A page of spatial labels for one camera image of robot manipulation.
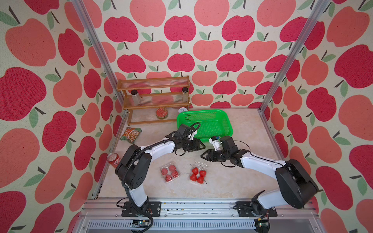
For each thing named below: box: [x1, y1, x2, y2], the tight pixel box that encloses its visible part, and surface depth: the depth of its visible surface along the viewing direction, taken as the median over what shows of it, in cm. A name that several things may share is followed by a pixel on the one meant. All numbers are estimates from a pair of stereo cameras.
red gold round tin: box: [155, 106, 169, 119], surface depth 117 cm
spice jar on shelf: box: [182, 86, 189, 103], surface depth 103 cm
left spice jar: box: [130, 89, 141, 105], surface depth 100 cm
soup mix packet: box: [119, 127, 142, 144], surface depth 106 cm
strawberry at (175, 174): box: [170, 170, 179, 178], surface depth 88 cm
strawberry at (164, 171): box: [161, 167, 169, 176], surface depth 87 cm
